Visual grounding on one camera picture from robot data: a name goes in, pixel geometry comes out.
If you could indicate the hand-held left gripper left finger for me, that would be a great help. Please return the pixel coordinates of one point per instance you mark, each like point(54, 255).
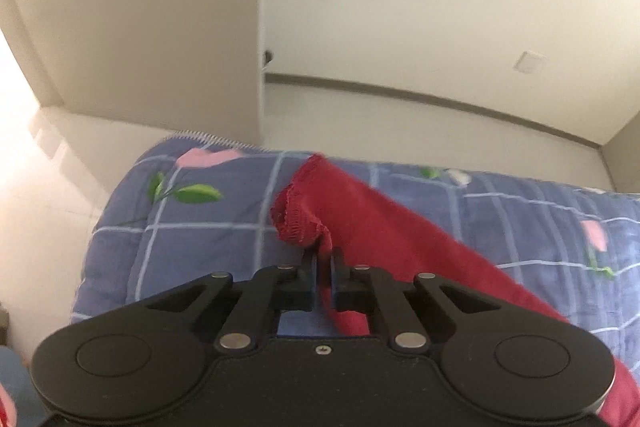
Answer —
point(309, 279)

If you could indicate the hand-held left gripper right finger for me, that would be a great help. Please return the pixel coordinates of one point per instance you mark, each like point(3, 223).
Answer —
point(338, 279)

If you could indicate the red knit garment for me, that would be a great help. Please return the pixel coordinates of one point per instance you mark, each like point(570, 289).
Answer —
point(400, 237)

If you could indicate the blue floral checked quilt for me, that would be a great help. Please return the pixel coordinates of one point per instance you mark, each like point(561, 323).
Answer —
point(210, 232)

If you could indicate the grey baseboard strip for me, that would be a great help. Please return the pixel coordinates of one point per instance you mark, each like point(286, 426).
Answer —
point(425, 96)

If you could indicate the beige wardrobe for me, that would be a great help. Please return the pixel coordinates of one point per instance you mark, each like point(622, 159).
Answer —
point(140, 17)

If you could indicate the white wall socket plate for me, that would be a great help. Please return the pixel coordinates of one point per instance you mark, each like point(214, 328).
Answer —
point(528, 62)

